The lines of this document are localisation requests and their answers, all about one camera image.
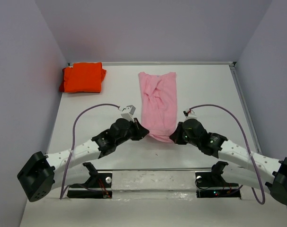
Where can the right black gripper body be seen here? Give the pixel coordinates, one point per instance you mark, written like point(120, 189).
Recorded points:
point(187, 140)

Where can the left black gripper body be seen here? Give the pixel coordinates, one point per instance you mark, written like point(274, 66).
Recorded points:
point(129, 133)

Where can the pink t-shirt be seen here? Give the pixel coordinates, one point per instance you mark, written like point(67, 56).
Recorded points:
point(159, 104)

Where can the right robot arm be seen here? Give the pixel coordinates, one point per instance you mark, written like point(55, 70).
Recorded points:
point(272, 171)

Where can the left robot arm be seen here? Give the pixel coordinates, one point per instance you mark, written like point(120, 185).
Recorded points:
point(43, 173)

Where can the folded orange t-shirt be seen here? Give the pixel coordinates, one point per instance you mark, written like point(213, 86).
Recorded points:
point(83, 77)

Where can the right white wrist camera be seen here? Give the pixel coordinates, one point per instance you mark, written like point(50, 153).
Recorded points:
point(189, 114)

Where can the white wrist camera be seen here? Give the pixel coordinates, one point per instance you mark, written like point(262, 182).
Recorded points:
point(189, 114)
point(127, 112)

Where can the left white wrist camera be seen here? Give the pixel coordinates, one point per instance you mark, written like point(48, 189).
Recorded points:
point(127, 112)

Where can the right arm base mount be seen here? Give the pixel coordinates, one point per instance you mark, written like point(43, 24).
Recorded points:
point(212, 185)

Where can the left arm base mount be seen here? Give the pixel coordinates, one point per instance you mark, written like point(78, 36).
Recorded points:
point(97, 186)

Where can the aluminium table edge rail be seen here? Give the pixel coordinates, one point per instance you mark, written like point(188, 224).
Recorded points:
point(147, 63)

